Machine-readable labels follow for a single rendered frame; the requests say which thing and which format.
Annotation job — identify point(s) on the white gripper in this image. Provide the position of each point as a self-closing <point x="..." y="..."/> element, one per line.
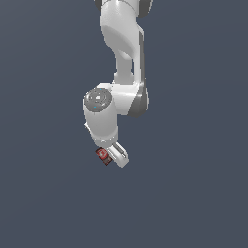
<point x="118" y="155"/>

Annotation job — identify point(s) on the small red box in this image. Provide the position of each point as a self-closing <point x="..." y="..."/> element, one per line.
<point x="103" y="156"/>

